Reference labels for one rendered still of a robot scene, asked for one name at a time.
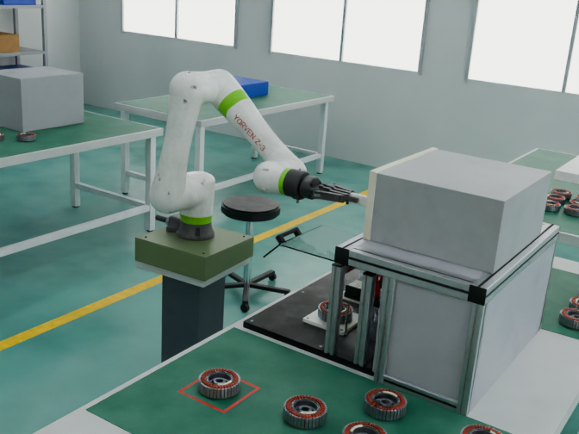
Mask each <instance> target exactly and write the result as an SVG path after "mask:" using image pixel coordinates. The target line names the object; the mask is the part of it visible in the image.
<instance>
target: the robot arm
mask: <svg viewBox="0 0 579 434"><path fill-rule="evenodd" d="M207 102H211V103H212V104H213V105H214V106H215V107H216V109H217V110H218V111H219V112H220V113H221V114H222V115H223V116H224V117H225V118H226V119H227V120H228V121H229V122H230V123H231V124H232V125H233V126H234V127H235V128H236V129H237V130H238V131H239V132H240V133H241V134H242V135H243V136H244V137H245V138H246V139H247V141H248V142H249V143H250V144H251V145H252V146H253V147H254V149H255V150H256V151H257V152H258V154H259V155H260V156H261V158H262V159H263V160H264V162H262V163H261V164H259V165H258V166H257V167H256V169H255V170H254V172H253V182H254V184H255V186H256V187H257V189H259V190H260V191H261V192H263V193H266V194H279V195H286V196H289V197H292V198H293V199H296V203H299V200H302V199H304V198H307V199H310V200H313V199H322V200H327V201H331V202H341V203H344V202H346V204H349V202H350V203H354V204H358V205H361V206H365V207H366V202H367V196H366V195H360V194H356V193H355V191H354V190H351V189H347V188H344V187H342V186H339V185H338V184H336V183H333V186H332V185H329V184H327V183H323V184H322V183H321V180H320V179H319V178H318V177H314V176H310V174H309V173H308V172H307V169H306V166H305V165H304V163H303V162H302V161H301V160H300V159H299V158H298V157H297V156H295V155H294V154H293V153H292V152H291V151H290V150H289V149H288V148H287V147H286V145H285V144H284V143H283V142H282V141H281V140H280V139H279V138H278V137H277V136H276V135H275V134H274V132H273V131H272V130H271V128H270V127H269V126H268V124H267V123H266V122H265V120H264V118H263V117H262V115H261V114H260V113H259V111H258V110H257V108H256V107H255V105H254V104H253V102H252V101H251V99H250V98H249V96H248V95H247V94H246V93H245V91H244V90H243V89H242V87H241V86H240V85H239V83H238V82H237V81H236V80H235V78H234V77H233V76H232V74H230V73H229V72H228V71H225V70H222V69H216V70H212V71H182V72H179V73H178V74H177V75H176V76H175V77H174V78H173V79H172V80H171V83H170V88H169V105H168V114H167V122H166V128H165V137H164V143H163V146H162V151H161V154H160V159H159V164H158V168H157V170H156V174H155V177H154V179H153V184H152V186H151V188H150V191H149V200H150V203H151V204H152V206H153V208H154V209H156V210H157V211H159V212H160V213H163V214H171V213H175V212H178V211H179V214H174V215H171V216H169V217H164V216H161V215H158V214H157V215H156V217H155V219H156V220H159V221H162V222H165V223H166V225H167V227H166V231H167V232H169V233H176V235H177V236H178V237H179V238H181V239H187V240H194V241H202V240H208V239H212V238H213V237H214V236H215V231H214V230H213V227H212V217H213V214H214V201H215V178H214V177H213V176H212V175H211V174H209V173H207V172H202V171H191V172H187V167H188V161H189V155H190V146H191V142H192V138H193V134H194V130H195V127H196V121H197V118H198V115H199V112H200V109H201V106H202V105H203V104H204V103H207Z"/></svg>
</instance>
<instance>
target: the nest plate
mask: <svg viewBox="0 0 579 434"><path fill-rule="evenodd" d="M302 321H303V322H306V323H308V324H310V325H313V326H318V327H320V328H322V329H325V330H326V329H327V322H325V321H323V320H322V319H320V318H319V317H318V309H317V310H315V311H314V312H312V313H311V314H309V315H308V316H306V317H304V318H303V319H302ZM357 325H358V314H357V313H352V320H350V321H349V322H347V331H346V332H349V331H350V330H351V329H353V328H354V327H356V326H357ZM344 333H345V323H344V324H340V327H339V335H342V336H343V335H344Z"/></svg>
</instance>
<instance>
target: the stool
mask: <svg viewBox="0 0 579 434"><path fill-rule="evenodd" d="M280 207H281V206H280V205H279V204H278V203H277V201H275V200H273V199H271V198H268V197H264V196H259V195H235V196H231V197H228V198H226V199H225V200H224V201H223V202H222V203H221V211H222V212H223V213H224V214H225V215H226V216H227V217H228V218H231V219H234V220H241V221H246V235H249V236H253V224H254V222H260V221H267V220H273V219H275V218H276V217H278V215H280ZM251 272H252V257H251V258H250V263H248V264H246V265H245V266H244V278H242V277H240V276H238V275H237V274H235V273H233V272H232V273H230V274H228V275H227V276H229V277H231V278H233V279H234V280H235V281H236V282H229V283H225V288H243V298H242V305H241V306H240V309H241V311H242V312H244V313H245V312H247V311H249V309H250V307H249V305H248V301H249V289H250V288H256V289H261V290H266V291H271V292H276V293H280V294H284V295H286V294H288V293H290V289H287V288H279V287H274V286H269V285H264V284H259V283H257V282H260V281H262V280H264V279H265V278H267V277H269V279H270V280H271V281H273V280H275V279H276V278H277V275H276V274H275V270H268V271H266V272H265V273H263V274H261V275H259V276H255V277H254V278H252V279H251ZM225 277H226V276H225Z"/></svg>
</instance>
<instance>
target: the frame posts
mask: <svg viewBox="0 0 579 434"><path fill-rule="evenodd" d="M345 272H346V266H345V265H343V264H341V263H332V272H331V282H330V292H329V302H328V311H327V329H326V339H325V350H324V352H325V353H329V355H334V353H337V352H338V344H339V327H340V317H341V308H342V300H343V290H344V281H345ZM376 280H377V274H376V273H373V272H369V271H365V272H364V273H363V278H362V286H361V295H360V303H359V311H358V327H357V336H356V344H355V352H354V361H353V363H355V364H359V366H362V367H363V366H364V365H365V364H367V358H368V350H369V342H370V328H371V320H372V312H373V304H374V296H375V288H376Z"/></svg>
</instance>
